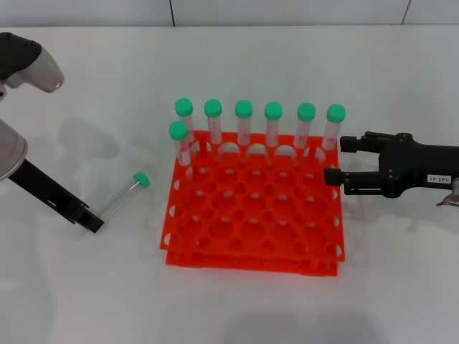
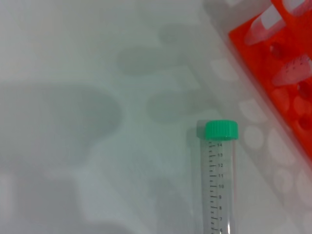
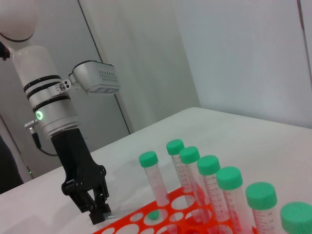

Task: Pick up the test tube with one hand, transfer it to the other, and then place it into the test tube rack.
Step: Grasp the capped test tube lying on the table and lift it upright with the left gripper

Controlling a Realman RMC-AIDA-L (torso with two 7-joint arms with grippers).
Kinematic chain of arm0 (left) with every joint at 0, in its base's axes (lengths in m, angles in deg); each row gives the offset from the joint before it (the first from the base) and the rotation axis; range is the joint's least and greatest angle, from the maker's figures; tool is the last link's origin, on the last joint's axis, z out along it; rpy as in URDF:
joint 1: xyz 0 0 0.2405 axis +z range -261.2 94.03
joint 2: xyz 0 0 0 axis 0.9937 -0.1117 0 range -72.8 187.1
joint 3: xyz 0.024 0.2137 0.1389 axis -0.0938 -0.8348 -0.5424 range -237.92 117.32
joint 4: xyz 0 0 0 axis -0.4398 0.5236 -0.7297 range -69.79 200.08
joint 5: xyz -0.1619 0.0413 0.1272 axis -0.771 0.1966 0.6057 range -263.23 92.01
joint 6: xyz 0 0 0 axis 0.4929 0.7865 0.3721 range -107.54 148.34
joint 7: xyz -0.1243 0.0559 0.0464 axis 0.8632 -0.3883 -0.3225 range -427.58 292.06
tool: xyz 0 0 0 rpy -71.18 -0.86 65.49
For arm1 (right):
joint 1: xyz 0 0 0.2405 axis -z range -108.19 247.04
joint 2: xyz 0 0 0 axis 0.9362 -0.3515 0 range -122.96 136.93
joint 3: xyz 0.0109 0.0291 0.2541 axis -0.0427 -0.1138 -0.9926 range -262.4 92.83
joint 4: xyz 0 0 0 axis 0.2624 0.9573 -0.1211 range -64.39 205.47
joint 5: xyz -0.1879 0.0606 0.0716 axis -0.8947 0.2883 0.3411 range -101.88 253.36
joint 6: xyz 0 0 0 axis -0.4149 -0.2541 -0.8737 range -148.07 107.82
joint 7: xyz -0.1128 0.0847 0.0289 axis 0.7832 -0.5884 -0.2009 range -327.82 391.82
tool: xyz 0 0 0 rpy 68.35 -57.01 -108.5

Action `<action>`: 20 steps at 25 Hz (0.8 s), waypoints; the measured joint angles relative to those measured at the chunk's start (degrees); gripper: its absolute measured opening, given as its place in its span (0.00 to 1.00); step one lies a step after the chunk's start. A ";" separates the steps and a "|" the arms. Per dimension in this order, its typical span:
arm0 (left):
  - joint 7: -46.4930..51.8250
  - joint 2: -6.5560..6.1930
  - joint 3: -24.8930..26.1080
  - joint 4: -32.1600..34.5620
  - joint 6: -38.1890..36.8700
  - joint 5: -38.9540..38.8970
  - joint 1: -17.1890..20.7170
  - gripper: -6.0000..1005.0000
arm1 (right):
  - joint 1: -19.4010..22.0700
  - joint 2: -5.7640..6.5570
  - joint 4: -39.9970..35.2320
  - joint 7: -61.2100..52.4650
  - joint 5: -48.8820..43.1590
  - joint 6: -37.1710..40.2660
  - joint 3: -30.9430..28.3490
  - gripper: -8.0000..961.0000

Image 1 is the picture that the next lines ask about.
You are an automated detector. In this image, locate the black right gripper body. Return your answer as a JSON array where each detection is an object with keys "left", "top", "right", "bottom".
[{"left": 378, "top": 133, "right": 459, "bottom": 199}]

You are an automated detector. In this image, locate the orange test tube rack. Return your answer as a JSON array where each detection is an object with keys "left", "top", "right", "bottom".
[{"left": 159, "top": 130, "right": 348, "bottom": 277}]

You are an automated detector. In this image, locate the green-capped clear test tube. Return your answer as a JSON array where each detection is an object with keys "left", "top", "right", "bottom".
[
  {"left": 204, "top": 98, "right": 223, "bottom": 144},
  {"left": 235, "top": 99, "right": 254, "bottom": 146},
  {"left": 174, "top": 97, "right": 197, "bottom": 158},
  {"left": 169, "top": 120, "right": 194, "bottom": 166},
  {"left": 293, "top": 102, "right": 317, "bottom": 150},
  {"left": 264, "top": 101, "right": 283, "bottom": 148},
  {"left": 102, "top": 171, "right": 152, "bottom": 220},
  {"left": 321, "top": 103, "right": 347, "bottom": 151}
]

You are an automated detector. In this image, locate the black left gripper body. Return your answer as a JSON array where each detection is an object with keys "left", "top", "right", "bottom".
[{"left": 9, "top": 159, "right": 84, "bottom": 221}]

